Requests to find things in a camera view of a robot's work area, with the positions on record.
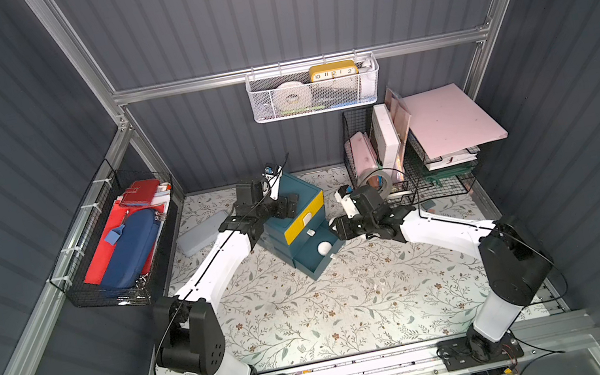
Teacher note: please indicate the pink notebook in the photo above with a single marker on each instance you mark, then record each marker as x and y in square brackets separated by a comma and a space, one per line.
[363, 155]

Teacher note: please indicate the red folder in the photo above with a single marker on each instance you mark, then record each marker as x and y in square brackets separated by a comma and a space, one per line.
[142, 194]

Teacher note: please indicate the blue pencil pouch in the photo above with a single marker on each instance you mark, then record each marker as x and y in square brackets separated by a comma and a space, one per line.
[132, 249]

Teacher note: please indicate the yellow drawer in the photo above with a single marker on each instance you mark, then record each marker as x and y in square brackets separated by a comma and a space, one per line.
[302, 220]

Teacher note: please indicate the white wire wall basket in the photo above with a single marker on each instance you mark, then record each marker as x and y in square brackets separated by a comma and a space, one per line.
[328, 96]

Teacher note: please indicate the pink foam board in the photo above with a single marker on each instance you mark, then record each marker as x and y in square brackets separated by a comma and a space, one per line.
[445, 120]

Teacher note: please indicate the yellow clock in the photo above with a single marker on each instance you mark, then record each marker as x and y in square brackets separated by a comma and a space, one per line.
[333, 70]

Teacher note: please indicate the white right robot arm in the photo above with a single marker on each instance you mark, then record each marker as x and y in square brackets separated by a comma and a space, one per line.
[514, 269]

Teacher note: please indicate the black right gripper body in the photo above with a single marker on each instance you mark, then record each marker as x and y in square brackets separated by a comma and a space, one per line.
[343, 228]

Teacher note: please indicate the black wire side basket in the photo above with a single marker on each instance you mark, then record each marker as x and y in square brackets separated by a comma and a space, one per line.
[70, 269]

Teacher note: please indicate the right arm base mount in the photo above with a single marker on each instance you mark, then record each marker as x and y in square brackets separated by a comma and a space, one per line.
[474, 350]

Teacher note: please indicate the clear packing tape roll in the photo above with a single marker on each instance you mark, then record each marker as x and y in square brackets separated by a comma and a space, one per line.
[378, 178]

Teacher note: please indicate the white tape roll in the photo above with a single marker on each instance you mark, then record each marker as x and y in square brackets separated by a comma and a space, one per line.
[292, 96]

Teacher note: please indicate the teal bottom drawer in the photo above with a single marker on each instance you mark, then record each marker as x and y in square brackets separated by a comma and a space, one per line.
[309, 261]

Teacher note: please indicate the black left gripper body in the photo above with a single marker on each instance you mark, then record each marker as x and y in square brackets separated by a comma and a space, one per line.
[280, 206]

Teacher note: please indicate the white book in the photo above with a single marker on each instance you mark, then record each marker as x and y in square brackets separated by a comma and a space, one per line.
[386, 142]

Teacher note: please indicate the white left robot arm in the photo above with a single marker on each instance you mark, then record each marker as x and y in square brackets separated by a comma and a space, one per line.
[188, 336]

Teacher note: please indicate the black wire desk rack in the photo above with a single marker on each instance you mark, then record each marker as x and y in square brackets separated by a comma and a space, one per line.
[420, 181]

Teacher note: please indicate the teal drawer cabinet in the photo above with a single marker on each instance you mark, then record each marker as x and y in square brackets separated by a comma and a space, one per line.
[273, 239]

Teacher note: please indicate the translucent white plastic box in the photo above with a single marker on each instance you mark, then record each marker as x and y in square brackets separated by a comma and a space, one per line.
[201, 235]

